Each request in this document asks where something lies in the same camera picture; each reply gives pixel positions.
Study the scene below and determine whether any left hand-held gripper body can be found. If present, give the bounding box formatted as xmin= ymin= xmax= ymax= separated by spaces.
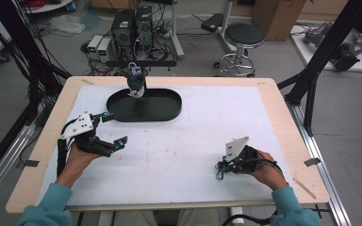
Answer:
xmin=59 ymin=111 xmax=114 ymax=158

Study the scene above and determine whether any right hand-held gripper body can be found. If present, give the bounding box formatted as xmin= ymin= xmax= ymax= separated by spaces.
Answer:
xmin=224 ymin=135 xmax=260 ymax=174

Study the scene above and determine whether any small plush toy keychain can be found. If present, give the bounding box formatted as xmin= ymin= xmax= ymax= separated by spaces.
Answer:
xmin=120 ymin=61 xmax=148 ymax=100

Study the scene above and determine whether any black T-bar rack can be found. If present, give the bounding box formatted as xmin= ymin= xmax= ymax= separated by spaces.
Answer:
xmin=106 ymin=59 xmax=178 ymax=92

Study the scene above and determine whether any person's left hand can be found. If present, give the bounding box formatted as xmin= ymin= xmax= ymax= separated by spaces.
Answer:
xmin=56 ymin=142 xmax=104 ymax=189

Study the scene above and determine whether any person's right hand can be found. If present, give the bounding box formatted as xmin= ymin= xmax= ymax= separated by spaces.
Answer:
xmin=249 ymin=150 xmax=288 ymax=191

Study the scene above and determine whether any white foam mat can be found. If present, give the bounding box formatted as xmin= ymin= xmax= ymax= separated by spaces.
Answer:
xmin=34 ymin=85 xmax=299 ymax=208

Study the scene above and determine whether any black oval tray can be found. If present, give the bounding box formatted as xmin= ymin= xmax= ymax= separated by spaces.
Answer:
xmin=106 ymin=88 xmax=183 ymax=123

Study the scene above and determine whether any grey tape piece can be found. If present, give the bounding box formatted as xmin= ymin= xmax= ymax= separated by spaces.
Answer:
xmin=23 ymin=159 xmax=41 ymax=169
xmin=303 ymin=156 xmax=322 ymax=168

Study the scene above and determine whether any light wooden table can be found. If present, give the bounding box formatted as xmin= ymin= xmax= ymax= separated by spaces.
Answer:
xmin=5 ymin=75 xmax=331 ymax=215

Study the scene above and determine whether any white power supply box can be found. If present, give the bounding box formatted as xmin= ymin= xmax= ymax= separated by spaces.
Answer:
xmin=87 ymin=34 xmax=105 ymax=60
xmin=96 ymin=37 xmax=113 ymax=64

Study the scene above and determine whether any thin wooden stick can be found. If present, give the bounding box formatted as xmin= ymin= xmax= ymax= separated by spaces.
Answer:
xmin=291 ymin=176 xmax=318 ymax=201

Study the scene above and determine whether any black computer tower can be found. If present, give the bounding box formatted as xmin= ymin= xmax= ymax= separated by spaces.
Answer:
xmin=134 ymin=5 xmax=155 ymax=50
xmin=110 ymin=8 xmax=137 ymax=61

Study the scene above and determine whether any black cross floor tape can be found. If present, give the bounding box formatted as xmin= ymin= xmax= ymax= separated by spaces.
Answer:
xmin=307 ymin=203 xmax=331 ymax=219

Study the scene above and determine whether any clear plastic bag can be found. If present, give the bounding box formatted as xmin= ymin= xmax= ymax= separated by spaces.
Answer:
xmin=48 ymin=14 xmax=86 ymax=35

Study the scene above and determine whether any white desk leg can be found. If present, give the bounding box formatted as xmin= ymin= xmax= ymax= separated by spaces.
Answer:
xmin=217 ymin=0 xmax=238 ymax=54
xmin=169 ymin=0 xmax=186 ymax=61

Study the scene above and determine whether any round black stool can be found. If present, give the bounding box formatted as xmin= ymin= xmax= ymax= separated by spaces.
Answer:
xmin=213 ymin=22 xmax=266 ymax=78

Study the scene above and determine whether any white floor platform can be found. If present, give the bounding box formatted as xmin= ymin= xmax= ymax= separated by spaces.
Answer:
xmin=289 ymin=24 xmax=362 ymax=73

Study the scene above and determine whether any black flat pedal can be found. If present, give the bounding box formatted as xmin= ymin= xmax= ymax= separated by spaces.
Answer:
xmin=200 ymin=12 xmax=225 ymax=34

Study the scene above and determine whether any brown cardboard box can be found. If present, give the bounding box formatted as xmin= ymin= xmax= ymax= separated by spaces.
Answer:
xmin=251 ymin=0 xmax=307 ymax=42

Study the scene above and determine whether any grey machine on platform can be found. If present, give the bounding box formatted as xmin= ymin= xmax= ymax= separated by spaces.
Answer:
xmin=303 ymin=22 xmax=362 ymax=73

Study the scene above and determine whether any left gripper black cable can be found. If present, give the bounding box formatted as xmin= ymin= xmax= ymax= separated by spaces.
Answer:
xmin=56 ymin=118 xmax=80 ymax=180

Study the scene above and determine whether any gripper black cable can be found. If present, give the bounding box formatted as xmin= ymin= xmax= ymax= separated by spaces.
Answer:
xmin=56 ymin=118 xmax=80 ymax=180
xmin=221 ymin=157 xmax=286 ymax=226

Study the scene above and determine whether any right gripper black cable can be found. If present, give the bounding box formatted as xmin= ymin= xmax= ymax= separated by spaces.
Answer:
xmin=221 ymin=157 xmax=286 ymax=226

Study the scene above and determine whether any aluminium rail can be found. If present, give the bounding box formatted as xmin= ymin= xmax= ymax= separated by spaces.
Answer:
xmin=286 ymin=101 xmax=354 ymax=226
xmin=0 ymin=121 xmax=38 ymax=209

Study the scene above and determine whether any black metal frame strut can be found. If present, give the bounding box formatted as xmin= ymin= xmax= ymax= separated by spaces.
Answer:
xmin=0 ymin=0 xmax=74 ymax=126
xmin=277 ymin=0 xmax=362 ymax=137

